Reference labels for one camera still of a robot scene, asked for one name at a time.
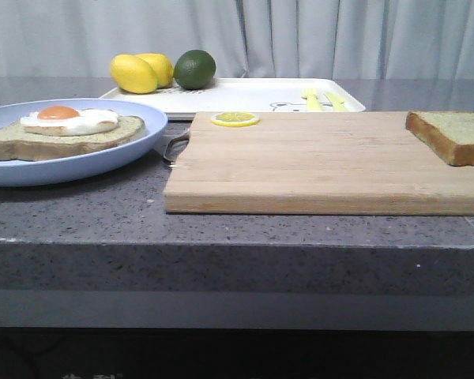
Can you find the light blue round plate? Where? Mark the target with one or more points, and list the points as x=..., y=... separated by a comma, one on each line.
x=17, y=173

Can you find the fried egg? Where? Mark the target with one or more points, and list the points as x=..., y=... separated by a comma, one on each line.
x=64, y=121

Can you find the bread slice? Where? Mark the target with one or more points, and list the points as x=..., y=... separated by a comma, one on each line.
x=449, y=134
x=15, y=143

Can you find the white rectangular tray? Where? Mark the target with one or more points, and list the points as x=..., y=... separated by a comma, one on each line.
x=240, y=94

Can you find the lemon slice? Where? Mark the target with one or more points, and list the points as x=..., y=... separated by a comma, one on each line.
x=235, y=119

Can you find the wooden cutting board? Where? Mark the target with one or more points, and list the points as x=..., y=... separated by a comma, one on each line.
x=315, y=163

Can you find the yellow plastic fork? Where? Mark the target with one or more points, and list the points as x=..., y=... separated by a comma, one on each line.
x=311, y=97

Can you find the green lime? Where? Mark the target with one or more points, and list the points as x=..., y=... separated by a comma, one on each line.
x=194, y=69

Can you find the yellow plastic knife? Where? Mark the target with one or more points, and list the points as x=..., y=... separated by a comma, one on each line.
x=338, y=102

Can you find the rear yellow lemon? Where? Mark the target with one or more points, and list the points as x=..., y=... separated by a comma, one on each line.
x=162, y=66

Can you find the yellow lemon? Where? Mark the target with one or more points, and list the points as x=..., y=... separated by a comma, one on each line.
x=133, y=74
x=162, y=66

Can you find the front yellow lemon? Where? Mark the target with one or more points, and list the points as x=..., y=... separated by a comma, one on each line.
x=133, y=74

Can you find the white curtain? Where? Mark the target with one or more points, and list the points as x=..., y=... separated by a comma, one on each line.
x=326, y=39

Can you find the metal cutting board handle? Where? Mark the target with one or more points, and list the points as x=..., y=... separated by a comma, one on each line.
x=174, y=147

